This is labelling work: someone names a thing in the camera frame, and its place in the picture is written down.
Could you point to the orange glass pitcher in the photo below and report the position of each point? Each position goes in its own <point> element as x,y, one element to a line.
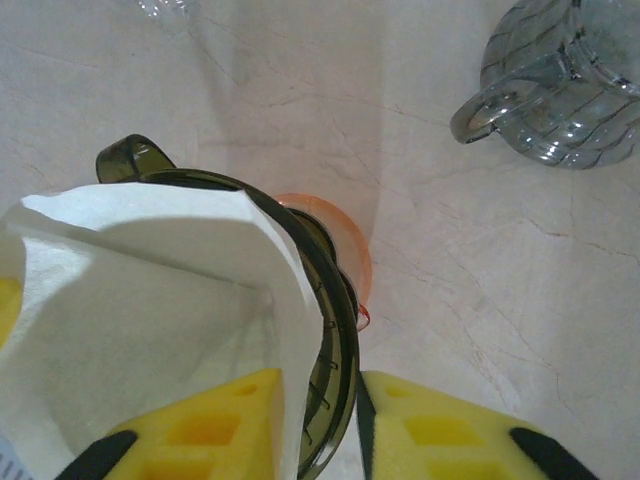
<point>355,250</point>

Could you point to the green plastic dripper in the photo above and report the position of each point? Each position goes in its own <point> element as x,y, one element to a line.
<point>330,360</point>

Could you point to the white paper coffee filter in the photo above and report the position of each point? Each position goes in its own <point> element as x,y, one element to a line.
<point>150,300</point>

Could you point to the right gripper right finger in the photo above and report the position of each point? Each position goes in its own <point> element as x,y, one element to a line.
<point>450,440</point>

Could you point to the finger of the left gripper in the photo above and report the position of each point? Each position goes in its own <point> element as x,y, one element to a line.
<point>7,305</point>

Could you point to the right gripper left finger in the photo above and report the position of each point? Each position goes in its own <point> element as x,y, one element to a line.
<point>200,440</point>

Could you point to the grey glass pitcher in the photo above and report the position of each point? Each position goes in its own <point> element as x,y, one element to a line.
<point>550,100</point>

